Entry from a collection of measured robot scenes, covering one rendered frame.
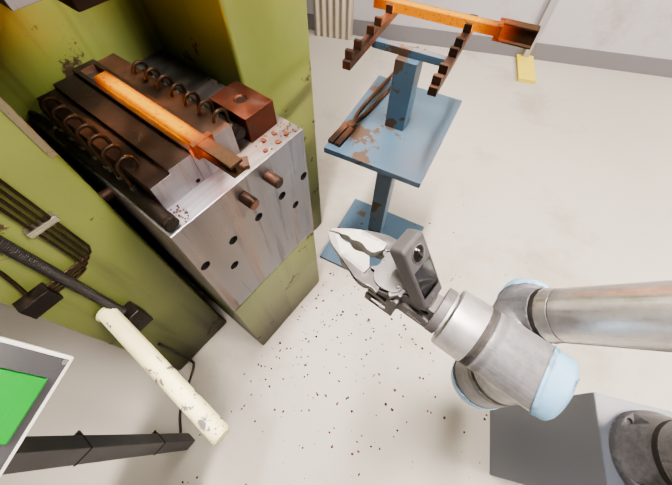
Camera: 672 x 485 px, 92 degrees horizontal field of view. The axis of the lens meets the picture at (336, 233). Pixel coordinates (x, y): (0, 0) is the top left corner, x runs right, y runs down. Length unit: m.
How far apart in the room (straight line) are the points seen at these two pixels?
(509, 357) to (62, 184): 0.78
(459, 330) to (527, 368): 0.09
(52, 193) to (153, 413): 1.04
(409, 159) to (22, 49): 0.94
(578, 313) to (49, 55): 1.16
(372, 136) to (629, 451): 0.94
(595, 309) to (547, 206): 1.59
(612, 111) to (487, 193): 1.23
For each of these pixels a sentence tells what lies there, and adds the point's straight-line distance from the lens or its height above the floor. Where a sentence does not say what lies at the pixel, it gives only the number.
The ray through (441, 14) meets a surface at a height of 1.03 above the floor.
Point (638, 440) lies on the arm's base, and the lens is 0.99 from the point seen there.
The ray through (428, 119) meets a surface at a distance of 1.11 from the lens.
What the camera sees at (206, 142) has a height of 1.01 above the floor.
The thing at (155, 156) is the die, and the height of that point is 0.99.
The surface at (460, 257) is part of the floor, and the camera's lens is 1.73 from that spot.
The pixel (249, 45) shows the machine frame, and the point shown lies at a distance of 0.90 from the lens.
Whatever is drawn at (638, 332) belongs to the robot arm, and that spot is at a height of 1.04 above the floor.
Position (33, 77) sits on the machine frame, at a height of 0.99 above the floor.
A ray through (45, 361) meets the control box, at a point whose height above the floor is 0.99.
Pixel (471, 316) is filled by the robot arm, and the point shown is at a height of 1.02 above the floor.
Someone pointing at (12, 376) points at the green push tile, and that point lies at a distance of 0.58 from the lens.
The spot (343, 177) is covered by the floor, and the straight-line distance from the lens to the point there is 1.91.
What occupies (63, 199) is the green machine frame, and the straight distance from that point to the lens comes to 0.80.
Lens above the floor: 1.44
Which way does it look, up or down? 59 degrees down
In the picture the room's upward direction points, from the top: straight up
